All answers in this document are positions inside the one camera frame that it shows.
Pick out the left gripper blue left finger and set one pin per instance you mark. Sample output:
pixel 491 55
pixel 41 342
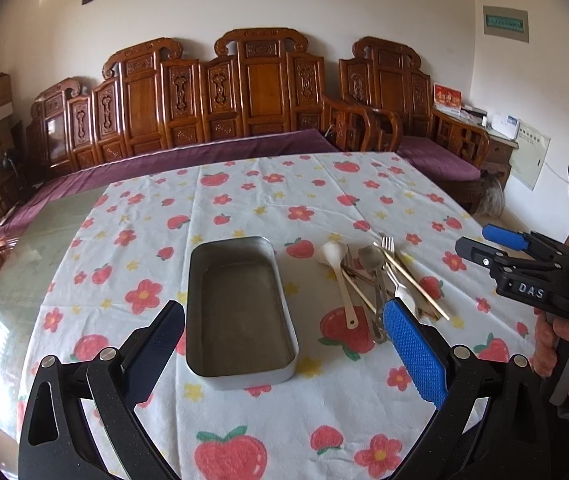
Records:
pixel 150 353

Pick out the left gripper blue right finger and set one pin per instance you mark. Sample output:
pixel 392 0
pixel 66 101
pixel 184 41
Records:
pixel 413 347

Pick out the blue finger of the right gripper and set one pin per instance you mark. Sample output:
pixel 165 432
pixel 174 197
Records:
pixel 477 252
pixel 511 239

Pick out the light wooden chopstick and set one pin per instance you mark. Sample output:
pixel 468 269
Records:
pixel 413 281
pixel 350 280

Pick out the cream plastic spoon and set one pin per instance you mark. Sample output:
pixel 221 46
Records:
pixel 331 255

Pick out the grey feather duster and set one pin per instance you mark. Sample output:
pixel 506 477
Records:
pixel 492 200

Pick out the wooden side table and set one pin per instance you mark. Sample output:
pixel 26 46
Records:
pixel 496 162

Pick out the rectangular metal tin tray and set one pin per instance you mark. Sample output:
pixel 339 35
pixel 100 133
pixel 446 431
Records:
pixel 239 332

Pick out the carved wooden armchair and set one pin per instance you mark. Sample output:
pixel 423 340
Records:
pixel 386 77

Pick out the white router box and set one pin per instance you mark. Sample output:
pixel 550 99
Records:
pixel 505 125

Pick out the stainless steel spoon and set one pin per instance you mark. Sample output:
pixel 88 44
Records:
pixel 372 261

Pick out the purple armchair cushion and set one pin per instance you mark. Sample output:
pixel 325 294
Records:
pixel 436 162

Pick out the stainless steel fork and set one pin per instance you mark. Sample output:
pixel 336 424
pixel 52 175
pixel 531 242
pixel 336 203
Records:
pixel 348 263

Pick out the strawberry flower print tablecloth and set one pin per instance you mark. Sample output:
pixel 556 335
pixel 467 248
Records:
pixel 350 410

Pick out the red greeting card box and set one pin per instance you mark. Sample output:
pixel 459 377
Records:
pixel 447 98

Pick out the purple sofa cushion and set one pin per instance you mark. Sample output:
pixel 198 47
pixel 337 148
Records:
pixel 302 142

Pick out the carved wooden long sofa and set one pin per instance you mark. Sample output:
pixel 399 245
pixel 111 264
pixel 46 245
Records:
pixel 261 81

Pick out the grey wall electrical panel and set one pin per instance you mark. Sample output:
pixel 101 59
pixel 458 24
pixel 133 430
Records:
pixel 506 23

